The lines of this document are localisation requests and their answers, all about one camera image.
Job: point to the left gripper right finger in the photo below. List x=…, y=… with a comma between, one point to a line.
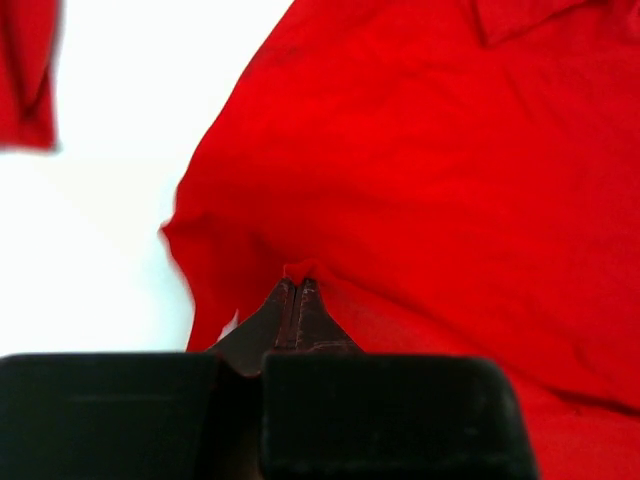
x=310, y=327

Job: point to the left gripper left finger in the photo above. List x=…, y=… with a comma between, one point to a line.
x=262, y=332

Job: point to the red t shirt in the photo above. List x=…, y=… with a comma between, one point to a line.
x=28, y=41
x=459, y=177

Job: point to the folded red t shirt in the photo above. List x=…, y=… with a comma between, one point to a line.
x=28, y=41

